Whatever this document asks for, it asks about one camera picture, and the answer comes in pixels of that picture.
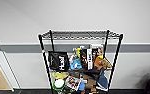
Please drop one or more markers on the yellow bag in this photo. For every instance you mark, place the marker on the yellow bag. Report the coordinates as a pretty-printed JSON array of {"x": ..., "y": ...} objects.
[{"x": 59, "y": 75}]

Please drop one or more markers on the blue plush toy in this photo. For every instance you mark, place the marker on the blue plush toy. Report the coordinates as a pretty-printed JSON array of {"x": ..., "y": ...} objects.
[{"x": 76, "y": 64}]

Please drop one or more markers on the orange plush toy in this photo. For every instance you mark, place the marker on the orange plush toy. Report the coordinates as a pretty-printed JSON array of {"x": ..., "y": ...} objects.
[{"x": 101, "y": 63}]

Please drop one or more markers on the colourful printed packet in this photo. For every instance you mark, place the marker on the colourful printed packet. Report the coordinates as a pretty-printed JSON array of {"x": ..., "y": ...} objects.
[{"x": 72, "y": 83}]

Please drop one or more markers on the small blue pouch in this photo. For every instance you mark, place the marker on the small blue pouch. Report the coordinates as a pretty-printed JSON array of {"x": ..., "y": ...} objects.
[{"x": 81, "y": 87}]

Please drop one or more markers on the black box white side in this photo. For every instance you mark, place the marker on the black box white side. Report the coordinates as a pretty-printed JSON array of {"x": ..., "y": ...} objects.
[{"x": 86, "y": 59}]

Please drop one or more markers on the blue cloth toy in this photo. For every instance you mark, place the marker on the blue cloth toy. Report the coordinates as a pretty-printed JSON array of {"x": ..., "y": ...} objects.
[{"x": 102, "y": 82}]

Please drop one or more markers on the brown cardboard carton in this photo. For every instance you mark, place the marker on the brown cardboard carton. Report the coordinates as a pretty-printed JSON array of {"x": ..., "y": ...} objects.
[{"x": 89, "y": 79}]

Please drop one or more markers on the yellow toy figure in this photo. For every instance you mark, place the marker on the yellow toy figure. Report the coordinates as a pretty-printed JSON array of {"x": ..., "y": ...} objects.
[{"x": 79, "y": 52}]

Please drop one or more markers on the green white bowl stack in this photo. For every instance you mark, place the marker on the green white bowl stack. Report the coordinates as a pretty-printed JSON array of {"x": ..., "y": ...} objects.
[{"x": 58, "y": 85}]

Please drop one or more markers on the white box brown print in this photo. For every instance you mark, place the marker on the white box brown print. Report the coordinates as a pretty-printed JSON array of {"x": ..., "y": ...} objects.
[{"x": 98, "y": 50}]

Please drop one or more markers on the white door frame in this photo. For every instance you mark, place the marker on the white door frame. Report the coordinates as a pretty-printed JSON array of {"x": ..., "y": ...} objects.
[{"x": 2, "y": 63}]

